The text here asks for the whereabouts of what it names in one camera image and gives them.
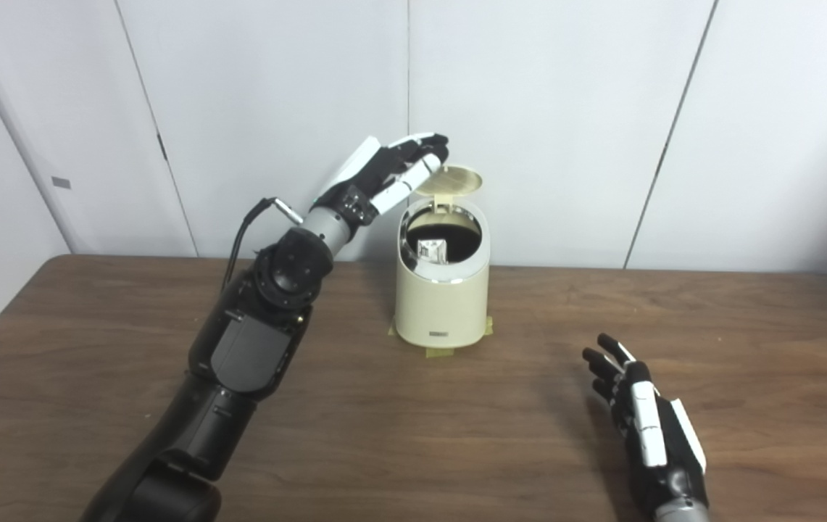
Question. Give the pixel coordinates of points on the cream-colored bin body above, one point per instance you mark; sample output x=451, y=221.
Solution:
x=442, y=308

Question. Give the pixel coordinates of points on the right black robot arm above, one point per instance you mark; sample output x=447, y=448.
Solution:
x=681, y=513

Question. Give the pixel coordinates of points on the small grey wall label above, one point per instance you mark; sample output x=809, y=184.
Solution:
x=61, y=183

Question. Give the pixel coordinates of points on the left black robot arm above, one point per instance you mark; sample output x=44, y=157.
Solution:
x=246, y=348

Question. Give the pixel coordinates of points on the round cream bin lid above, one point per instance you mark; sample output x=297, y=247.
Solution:
x=453, y=180

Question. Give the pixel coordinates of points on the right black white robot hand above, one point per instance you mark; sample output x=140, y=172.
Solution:
x=663, y=449

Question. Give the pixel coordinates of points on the white green milk carton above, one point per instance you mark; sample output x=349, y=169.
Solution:
x=432, y=251

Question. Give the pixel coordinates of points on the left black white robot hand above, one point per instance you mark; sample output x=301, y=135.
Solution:
x=366, y=185

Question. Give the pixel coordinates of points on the black wall panel hinge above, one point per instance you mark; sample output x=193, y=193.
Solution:
x=162, y=146

